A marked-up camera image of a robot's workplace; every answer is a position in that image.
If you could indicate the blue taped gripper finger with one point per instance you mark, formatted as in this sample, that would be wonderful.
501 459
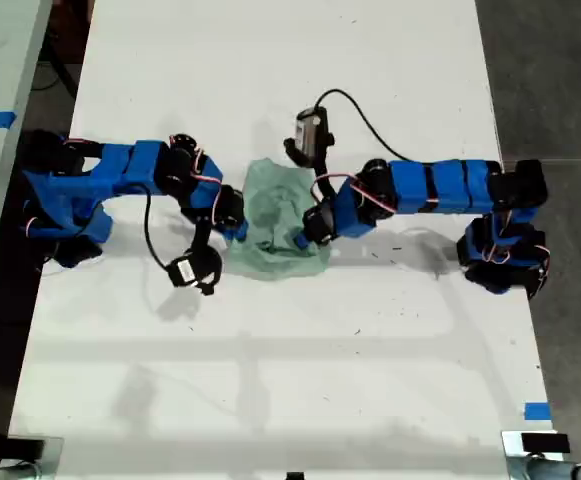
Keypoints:
301 241

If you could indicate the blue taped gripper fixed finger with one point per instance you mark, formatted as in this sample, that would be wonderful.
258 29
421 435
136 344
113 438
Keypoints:
238 234

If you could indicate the pale green T-shirt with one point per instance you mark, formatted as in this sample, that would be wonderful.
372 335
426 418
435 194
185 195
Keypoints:
270 215

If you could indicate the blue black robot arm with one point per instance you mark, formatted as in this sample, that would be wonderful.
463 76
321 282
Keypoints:
120 170
440 187

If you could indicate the pale side table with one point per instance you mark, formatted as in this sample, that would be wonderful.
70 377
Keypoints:
0 55

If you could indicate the short blue tape strip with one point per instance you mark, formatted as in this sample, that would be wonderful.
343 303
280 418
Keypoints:
537 411

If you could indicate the small black box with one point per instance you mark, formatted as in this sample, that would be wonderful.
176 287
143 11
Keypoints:
545 443
25 448

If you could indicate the black camera box white label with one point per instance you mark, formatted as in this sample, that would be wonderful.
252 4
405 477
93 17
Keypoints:
190 270

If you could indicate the black camera box grey face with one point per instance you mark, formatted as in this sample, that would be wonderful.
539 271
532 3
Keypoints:
311 135

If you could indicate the metal table bracket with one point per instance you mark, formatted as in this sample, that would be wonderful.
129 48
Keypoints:
512 455
52 457

